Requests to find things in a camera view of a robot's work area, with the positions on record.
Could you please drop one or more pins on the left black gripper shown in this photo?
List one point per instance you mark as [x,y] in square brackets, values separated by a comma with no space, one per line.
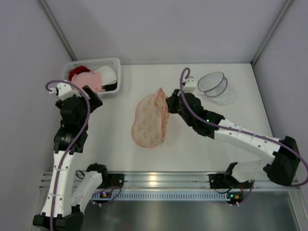
[91,96]

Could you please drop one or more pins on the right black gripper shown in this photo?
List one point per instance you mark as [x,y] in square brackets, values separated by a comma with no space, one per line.
[173,102]

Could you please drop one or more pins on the pink bra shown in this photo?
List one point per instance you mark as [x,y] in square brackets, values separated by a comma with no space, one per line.
[92,79]

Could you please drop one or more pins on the pink floral mesh laundry bag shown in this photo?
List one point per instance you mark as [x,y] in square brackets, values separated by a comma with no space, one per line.
[151,118]

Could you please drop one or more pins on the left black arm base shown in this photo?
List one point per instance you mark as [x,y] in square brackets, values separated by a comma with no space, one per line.
[112,180]

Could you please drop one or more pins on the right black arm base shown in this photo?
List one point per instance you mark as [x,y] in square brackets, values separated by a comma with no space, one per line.
[220,180]

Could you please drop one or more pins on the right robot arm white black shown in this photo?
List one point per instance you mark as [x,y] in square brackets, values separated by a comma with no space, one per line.
[278,159]

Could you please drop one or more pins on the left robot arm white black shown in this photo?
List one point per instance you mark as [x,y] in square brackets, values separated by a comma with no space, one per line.
[64,208]

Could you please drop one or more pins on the white bra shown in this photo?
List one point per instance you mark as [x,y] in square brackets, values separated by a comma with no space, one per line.
[108,75]

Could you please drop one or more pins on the white blue-rimmed mesh laundry bag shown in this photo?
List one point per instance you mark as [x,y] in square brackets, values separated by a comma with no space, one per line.
[216,87]

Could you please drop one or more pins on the black garment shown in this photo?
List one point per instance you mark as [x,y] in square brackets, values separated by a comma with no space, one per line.
[110,87]

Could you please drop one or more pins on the red garment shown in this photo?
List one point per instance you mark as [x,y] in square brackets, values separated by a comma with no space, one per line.
[78,70]

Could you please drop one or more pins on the white plastic basket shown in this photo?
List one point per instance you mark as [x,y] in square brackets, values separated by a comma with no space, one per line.
[93,65]

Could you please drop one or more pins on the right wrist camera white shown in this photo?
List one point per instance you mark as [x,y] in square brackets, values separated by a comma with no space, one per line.
[189,84]

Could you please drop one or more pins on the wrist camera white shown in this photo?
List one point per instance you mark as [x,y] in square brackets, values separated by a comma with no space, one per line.
[63,91]
[189,84]

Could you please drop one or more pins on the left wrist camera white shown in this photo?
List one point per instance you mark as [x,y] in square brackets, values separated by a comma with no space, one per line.
[63,91]

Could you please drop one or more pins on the aluminium mounting rail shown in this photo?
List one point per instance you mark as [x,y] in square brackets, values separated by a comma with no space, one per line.
[172,181]

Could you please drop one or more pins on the white slotted cable duct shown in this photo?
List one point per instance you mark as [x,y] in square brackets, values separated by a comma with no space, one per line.
[161,196]

